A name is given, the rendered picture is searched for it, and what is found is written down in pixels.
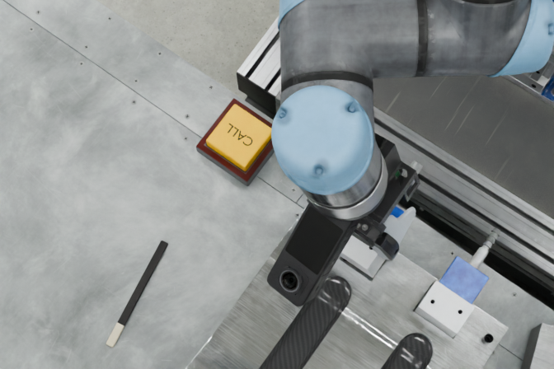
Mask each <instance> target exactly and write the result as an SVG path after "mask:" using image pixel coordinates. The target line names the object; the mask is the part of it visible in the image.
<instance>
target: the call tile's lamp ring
mask: <svg viewBox="0 0 554 369"><path fill-rule="evenodd" d="M235 104H236V105H238V106H239V107H241V108H242V109H244V110H245V111H246V112H248V113H249V114H251V115H253V116H254V117H256V118H257V119H258V120H260V121H261V122H262V123H264V124H266V125H267V126H269V127H270V128H272V123H270V122H269V121H267V120H266V119H264V118H262V117H261V116H259V115H258V114H257V113H255V112H254V111H253V110H251V109H249V108H248V107H246V106H245V105H244V104H242V103H241V102H239V101H238V100H236V99H235V98H233V99H232V101H231V102H230V104H229V105H228V106H227V108H226V109H225V110H224V111H223V113H222V114H221V115H220V116H219V117H218V119H217V120H216V121H215V123H214V124H213V125H212V127H211V128H210V129H209V131H208V132H207V133H206V134H205V135H204V136H203V138H202V139H201V140H200V142H199V143H198V144H197V148H199V149H200V150H202V151H203V152H205V153H206V154H208V155H209V156H211V157H212V158H213V159H214V160H216V161H218V162H219V163H221V164H222V165H223V166H225V167H227V168H228V169H229V170H231V171H232V172H233V173H235V174H236V175H238V176H240V177H241V178H242V179H244V180H245V181H246V182H247V181H248V180H249V179H250V178H251V176H252V175H253V174H254V172H255V171H256V169H257V168H258V167H259V165H260V164H261V163H262V162H263V160H264V159H265V158H266V157H267V155H268V154H269V153H270V151H271V150H272V148H273V144H272V140H271V142H270V143H269V145H268V146H267V147H266V149H265V150H264V151H263V152H262V153H261V155H260V156H259V157H258V159H257V160H256V162H255V163H254V164H253V166H252V167H251V169H250V170H249V171H248V172H247V173H246V174H245V173H243V172H242V171H240V170H239V169H238V168H236V167H235V166H233V165H232V164H231V163H229V162H228V161H226V160H224V159H223V158H222V157H221V156H219V155H218V154H216V153H215V152H213V151H212V150H210V149H209V148H207V147H206V146H205V143H206V140H207V138H208V137H209V135H210V134H211V133H212V132H213V131H214V130H215V128H216V127H217V126H218V124H219V123H220V122H221V120H222V119H223V118H224V116H225V115H226V114H227V112H228V111H229V110H230V109H231V108H232V106H233V105H235Z"/></svg>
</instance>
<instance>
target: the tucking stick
mask: <svg viewBox="0 0 554 369"><path fill-rule="evenodd" d="M167 246H168V243H166V242H165V241H161V242H160V243H159V245H158V247H157V249H156V251H155V253H154V254H153V257H152V258H151V260H150V262H149V264H148V266H147V268H146V269H145V271H144V273H143V276H142V277H141V278H140V280H139V282H138V285H137V287H136V288H135V289H134V292H133V294H132V296H131V298H130V299H129V301H128V303H127V305H126V307H125V309H124V311H123V312H122V314H121V316H120V318H119V320H118V322H117V323H116V325H115V327H114V329H113V331H112V333H111V334H110V337H109V338H108V340H107V342H106V345H108V346H110V347H112V348H113V347H114V346H115V343H116V341H117V340H118V338H119V336H120V334H121V332H122V330H123V328H124V326H125V325H126V323H127V321H128V319H129V317H130V315H131V313H132V312H133V310H134V308H135V306H136V304H137V302H138V300H139V298H140V297H141V295H142V293H143V290H144V288H145V287H146V286H147V284H148V281H149V279H150V278H151V276H152V274H153V272H154V270H155V268H156V267H157V264H158V262H159V261H160V259H161V257H162V255H163V253H164V251H165V249H166V248H167Z"/></svg>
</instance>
